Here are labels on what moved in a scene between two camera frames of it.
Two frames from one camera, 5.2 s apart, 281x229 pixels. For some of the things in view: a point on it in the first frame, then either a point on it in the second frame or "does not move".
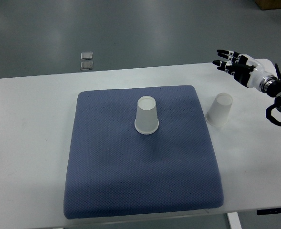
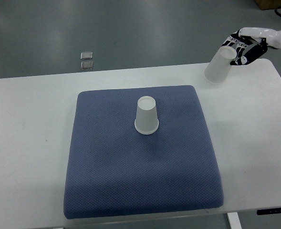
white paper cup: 217,114 → 217,70
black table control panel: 275,211 does not move
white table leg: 234,220 does not move
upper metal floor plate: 86,56 does not move
